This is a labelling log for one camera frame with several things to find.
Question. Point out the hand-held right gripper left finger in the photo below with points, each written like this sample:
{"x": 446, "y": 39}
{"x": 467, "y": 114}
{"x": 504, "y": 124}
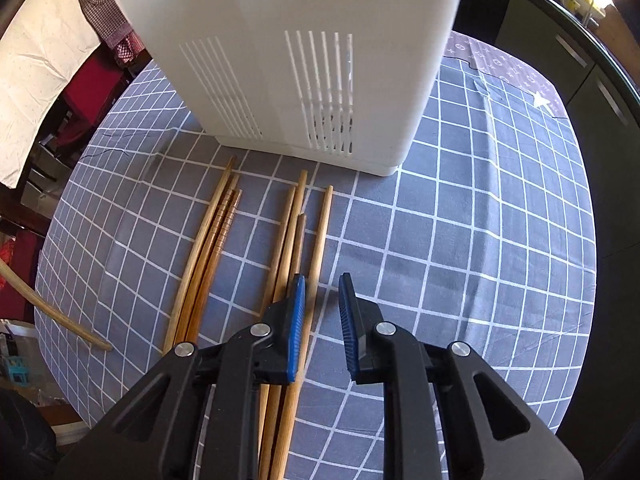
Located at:
{"x": 298, "y": 320}

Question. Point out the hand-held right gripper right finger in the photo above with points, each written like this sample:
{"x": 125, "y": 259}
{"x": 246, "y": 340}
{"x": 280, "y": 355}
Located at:
{"x": 347, "y": 320}

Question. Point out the white plastic utensil holder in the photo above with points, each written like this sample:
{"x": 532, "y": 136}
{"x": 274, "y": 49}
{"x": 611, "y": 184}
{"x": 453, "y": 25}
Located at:
{"x": 300, "y": 0}

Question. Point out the curved bamboo stick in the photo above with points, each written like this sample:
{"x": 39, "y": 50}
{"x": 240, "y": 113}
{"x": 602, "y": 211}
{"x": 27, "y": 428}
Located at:
{"x": 55, "y": 317}

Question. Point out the white bucket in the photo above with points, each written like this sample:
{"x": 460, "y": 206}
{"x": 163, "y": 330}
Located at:
{"x": 70, "y": 432}

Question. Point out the teal plastic item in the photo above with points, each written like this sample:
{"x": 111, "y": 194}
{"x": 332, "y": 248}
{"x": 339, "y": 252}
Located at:
{"x": 15, "y": 372}

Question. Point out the red chair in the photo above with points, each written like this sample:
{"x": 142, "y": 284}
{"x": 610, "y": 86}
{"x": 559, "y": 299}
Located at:
{"x": 95, "y": 95}

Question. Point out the checked apron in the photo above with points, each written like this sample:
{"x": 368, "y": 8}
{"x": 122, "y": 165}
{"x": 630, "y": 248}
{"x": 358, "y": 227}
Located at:
{"x": 107, "y": 15}

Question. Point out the white hanging cloth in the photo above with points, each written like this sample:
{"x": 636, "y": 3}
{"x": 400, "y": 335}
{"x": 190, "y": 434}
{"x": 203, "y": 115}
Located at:
{"x": 40, "y": 60}

